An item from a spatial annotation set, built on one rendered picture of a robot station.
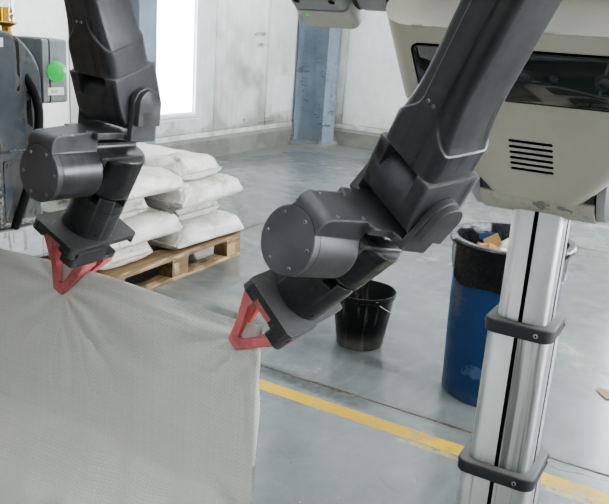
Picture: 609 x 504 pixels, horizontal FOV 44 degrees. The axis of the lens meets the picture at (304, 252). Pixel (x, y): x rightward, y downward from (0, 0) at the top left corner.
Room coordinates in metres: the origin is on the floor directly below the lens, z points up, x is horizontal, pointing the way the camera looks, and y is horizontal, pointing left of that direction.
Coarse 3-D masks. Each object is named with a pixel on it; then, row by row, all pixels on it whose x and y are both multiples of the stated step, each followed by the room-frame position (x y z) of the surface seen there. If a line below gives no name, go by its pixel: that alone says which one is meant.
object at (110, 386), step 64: (0, 256) 0.89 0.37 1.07; (0, 320) 0.90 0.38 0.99; (64, 320) 0.85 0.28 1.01; (128, 320) 0.79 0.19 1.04; (192, 320) 0.73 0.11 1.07; (0, 384) 0.90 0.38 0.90; (64, 384) 0.85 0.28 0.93; (128, 384) 0.79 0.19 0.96; (192, 384) 0.73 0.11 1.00; (256, 384) 0.69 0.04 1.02; (0, 448) 0.84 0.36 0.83; (64, 448) 0.82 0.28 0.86; (128, 448) 0.79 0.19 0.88; (192, 448) 0.73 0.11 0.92; (256, 448) 0.69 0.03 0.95
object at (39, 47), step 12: (36, 48) 1.10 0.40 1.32; (48, 48) 1.11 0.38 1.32; (60, 48) 1.12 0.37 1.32; (36, 60) 1.10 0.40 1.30; (48, 60) 1.11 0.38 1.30; (60, 60) 1.12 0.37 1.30; (48, 84) 1.10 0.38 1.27; (60, 84) 1.12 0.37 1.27; (48, 96) 1.10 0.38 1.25; (60, 96) 1.12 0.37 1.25
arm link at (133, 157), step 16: (112, 144) 0.79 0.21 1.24; (128, 144) 0.81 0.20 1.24; (112, 160) 0.78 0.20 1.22; (128, 160) 0.79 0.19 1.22; (144, 160) 0.81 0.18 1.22; (112, 176) 0.79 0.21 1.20; (128, 176) 0.79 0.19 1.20; (96, 192) 0.79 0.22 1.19; (112, 192) 0.79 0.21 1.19; (128, 192) 0.81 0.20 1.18
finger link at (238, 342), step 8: (248, 296) 0.67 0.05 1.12; (240, 304) 0.69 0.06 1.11; (248, 304) 0.68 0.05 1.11; (256, 304) 0.67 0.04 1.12; (240, 312) 0.69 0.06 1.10; (248, 312) 0.69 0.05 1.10; (264, 312) 0.66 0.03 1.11; (240, 320) 0.69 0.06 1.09; (232, 328) 0.70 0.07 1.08; (240, 328) 0.69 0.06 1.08; (232, 336) 0.70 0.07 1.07; (240, 336) 0.70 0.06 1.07; (256, 336) 0.69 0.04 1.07; (264, 336) 0.68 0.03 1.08; (232, 344) 0.70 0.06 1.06; (240, 344) 0.70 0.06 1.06; (248, 344) 0.69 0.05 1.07; (256, 344) 0.68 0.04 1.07; (264, 344) 0.67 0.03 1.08; (288, 344) 0.65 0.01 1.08
